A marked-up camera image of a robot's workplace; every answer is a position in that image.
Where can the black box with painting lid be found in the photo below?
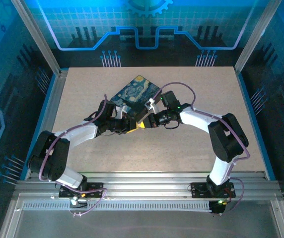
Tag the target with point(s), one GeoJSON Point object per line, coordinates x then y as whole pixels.
{"type": "Point", "coordinates": [134, 94]}

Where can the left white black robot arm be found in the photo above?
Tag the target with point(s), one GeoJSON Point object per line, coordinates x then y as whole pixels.
{"type": "Point", "coordinates": [85, 136]}

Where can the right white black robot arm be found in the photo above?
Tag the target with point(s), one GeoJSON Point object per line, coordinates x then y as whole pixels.
{"type": "Point", "coordinates": [196, 120]}

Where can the black electronics box green light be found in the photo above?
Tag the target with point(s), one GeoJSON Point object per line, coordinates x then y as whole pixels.
{"type": "Point", "coordinates": [217, 207]}

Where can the aluminium cross rail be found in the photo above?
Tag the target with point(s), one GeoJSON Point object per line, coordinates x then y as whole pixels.
{"type": "Point", "coordinates": [144, 186]}

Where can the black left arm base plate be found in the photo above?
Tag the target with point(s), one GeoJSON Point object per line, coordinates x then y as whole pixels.
{"type": "Point", "coordinates": [94, 188]}

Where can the aluminium side rail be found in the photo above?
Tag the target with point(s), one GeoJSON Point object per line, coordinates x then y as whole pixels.
{"type": "Point", "coordinates": [47, 119]}

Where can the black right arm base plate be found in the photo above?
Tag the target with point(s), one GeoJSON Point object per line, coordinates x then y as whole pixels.
{"type": "Point", "coordinates": [199, 189]}

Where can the aluminium corner post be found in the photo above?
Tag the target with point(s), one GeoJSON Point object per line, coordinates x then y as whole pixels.
{"type": "Point", "coordinates": [37, 37]}
{"type": "Point", "coordinates": [253, 37]}

